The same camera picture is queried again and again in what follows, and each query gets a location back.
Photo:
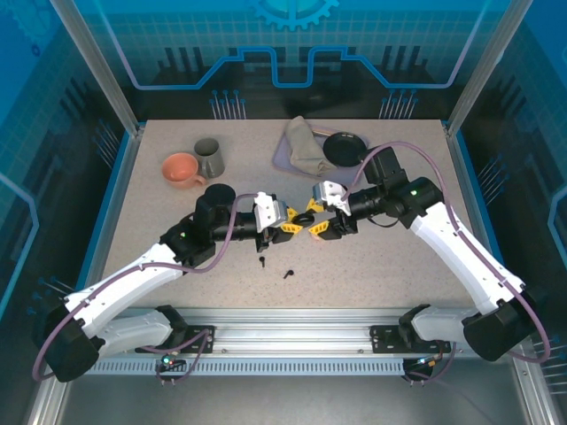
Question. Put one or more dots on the black round plate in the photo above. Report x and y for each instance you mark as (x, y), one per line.
(343, 148)

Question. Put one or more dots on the orange ceramic mug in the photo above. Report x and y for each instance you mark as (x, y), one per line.
(179, 168)

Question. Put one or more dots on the beige folded cloth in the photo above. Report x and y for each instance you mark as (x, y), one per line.
(305, 150)

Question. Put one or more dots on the lavender plastic tray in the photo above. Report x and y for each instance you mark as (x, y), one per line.
(280, 157)

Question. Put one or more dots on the small black bolt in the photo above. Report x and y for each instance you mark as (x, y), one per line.
(289, 274)

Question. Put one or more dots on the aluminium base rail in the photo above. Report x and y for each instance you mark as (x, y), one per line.
(292, 332)

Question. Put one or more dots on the grey ceramic mug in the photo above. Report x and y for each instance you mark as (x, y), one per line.
(212, 166)

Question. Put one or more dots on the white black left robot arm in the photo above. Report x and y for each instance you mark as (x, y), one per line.
(124, 288)

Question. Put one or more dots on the aluminium table side rail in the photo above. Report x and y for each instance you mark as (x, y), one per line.
(117, 186)
(454, 138)

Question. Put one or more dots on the aluminium frame post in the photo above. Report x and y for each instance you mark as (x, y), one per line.
(483, 66)
(98, 66)

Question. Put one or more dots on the small black screw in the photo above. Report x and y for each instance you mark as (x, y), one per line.
(262, 261)

